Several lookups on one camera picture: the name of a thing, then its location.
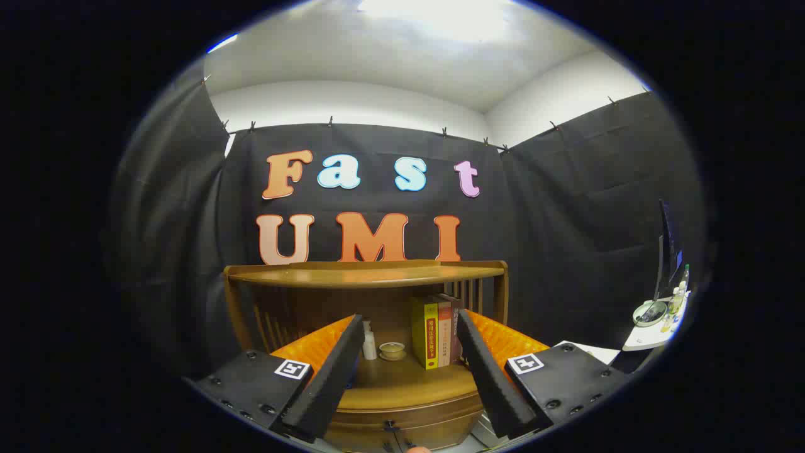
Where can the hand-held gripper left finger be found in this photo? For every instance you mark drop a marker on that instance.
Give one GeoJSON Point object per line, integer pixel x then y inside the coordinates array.
{"type": "Point", "coordinates": [327, 377]}

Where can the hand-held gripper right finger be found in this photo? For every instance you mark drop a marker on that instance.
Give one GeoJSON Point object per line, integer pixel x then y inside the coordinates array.
{"type": "Point", "coordinates": [490, 377]}

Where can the wooden drawer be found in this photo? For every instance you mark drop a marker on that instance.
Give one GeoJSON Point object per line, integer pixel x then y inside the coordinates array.
{"type": "Point", "coordinates": [409, 412]}

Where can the wooden countertop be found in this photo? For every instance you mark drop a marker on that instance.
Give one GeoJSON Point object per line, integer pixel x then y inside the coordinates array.
{"type": "Point", "coordinates": [402, 380]}

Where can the wooden cabinet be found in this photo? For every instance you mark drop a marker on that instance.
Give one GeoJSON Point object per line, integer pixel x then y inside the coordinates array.
{"type": "Point", "coordinates": [352, 274]}

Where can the white pump bottle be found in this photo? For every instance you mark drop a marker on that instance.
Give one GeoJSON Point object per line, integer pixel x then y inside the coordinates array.
{"type": "Point", "coordinates": [369, 345]}

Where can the orange and white book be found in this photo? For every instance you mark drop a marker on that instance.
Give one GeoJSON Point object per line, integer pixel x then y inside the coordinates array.
{"type": "Point", "coordinates": [444, 336]}

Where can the brown book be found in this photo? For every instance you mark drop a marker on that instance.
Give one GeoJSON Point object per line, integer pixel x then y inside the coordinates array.
{"type": "Point", "coordinates": [455, 318]}

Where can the beige lidded ceramic cup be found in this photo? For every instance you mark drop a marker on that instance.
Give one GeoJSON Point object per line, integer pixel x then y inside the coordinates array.
{"type": "Point", "coordinates": [392, 350]}

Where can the yellow book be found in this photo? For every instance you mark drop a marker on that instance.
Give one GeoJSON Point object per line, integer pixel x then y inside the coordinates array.
{"type": "Point", "coordinates": [430, 336]}

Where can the white desk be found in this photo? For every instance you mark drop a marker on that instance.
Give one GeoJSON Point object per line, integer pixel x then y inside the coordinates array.
{"type": "Point", "coordinates": [648, 338]}

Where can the grey bowl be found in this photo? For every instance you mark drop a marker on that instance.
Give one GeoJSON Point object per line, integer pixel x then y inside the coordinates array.
{"type": "Point", "coordinates": [651, 313]}

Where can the black backdrop cloth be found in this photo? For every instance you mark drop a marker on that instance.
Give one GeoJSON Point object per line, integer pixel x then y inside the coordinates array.
{"type": "Point", "coordinates": [566, 220]}

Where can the clear plastic bottle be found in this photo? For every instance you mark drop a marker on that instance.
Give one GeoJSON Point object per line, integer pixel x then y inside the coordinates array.
{"type": "Point", "coordinates": [674, 305]}

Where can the black monitor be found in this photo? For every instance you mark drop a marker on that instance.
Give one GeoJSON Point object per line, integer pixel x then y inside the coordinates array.
{"type": "Point", "coordinates": [666, 251]}

